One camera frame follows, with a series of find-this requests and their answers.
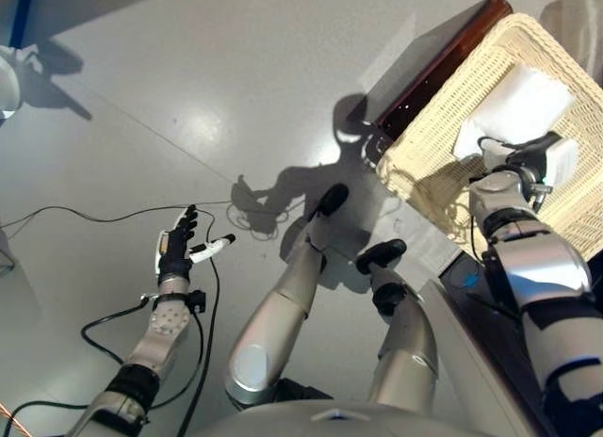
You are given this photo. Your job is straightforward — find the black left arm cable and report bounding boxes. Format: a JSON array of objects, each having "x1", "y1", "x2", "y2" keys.
[{"x1": 0, "y1": 255, "x2": 222, "y2": 437}]

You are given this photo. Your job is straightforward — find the dark brown wooden stool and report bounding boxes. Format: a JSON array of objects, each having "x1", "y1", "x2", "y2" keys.
[{"x1": 360, "y1": 0, "x2": 513, "y2": 141}]

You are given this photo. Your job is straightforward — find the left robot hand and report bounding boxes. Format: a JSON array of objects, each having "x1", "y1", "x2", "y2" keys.
[{"x1": 154, "y1": 203, "x2": 236, "y2": 286}]

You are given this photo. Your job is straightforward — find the right robot leg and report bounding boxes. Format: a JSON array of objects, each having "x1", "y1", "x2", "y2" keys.
[{"x1": 355, "y1": 238, "x2": 442, "y2": 414}]

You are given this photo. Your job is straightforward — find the blue wall trim strip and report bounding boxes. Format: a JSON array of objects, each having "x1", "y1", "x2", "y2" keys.
[{"x1": 8, "y1": 0, "x2": 37, "y2": 47}]

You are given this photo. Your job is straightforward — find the white cloth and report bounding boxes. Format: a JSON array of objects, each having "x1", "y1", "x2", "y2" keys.
[{"x1": 451, "y1": 62, "x2": 580, "y2": 184}]

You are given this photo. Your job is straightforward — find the left robot leg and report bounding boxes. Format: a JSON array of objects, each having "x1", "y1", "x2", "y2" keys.
[{"x1": 223, "y1": 183, "x2": 350, "y2": 405}]

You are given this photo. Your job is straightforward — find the white round device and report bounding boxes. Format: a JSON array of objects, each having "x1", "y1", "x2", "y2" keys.
[{"x1": 0, "y1": 45, "x2": 23, "y2": 122}]

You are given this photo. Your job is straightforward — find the thin floor cable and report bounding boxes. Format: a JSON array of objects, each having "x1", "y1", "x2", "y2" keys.
[{"x1": 0, "y1": 201, "x2": 236, "y2": 234}]

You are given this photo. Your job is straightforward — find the cream wicker basket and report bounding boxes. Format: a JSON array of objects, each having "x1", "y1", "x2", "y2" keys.
[{"x1": 375, "y1": 11, "x2": 603, "y2": 264}]

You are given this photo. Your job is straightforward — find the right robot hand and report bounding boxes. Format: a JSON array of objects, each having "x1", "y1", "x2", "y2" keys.
[{"x1": 478, "y1": 130, "x2": 563, "y2": 177}]

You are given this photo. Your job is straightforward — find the robot leg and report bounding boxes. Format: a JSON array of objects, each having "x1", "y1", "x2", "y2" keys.
[
  {"x1": 355, "y1": 238, "x2": 442, "y2": 414},
  {"x1": 223, "y1": 183, "x2": 350, "y2": 405}
]

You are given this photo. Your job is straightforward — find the silver robot torso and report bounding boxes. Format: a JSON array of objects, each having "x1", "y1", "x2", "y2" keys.
[{"x1": 187, "y1": 251, "x2": 562, "y2": 437}]

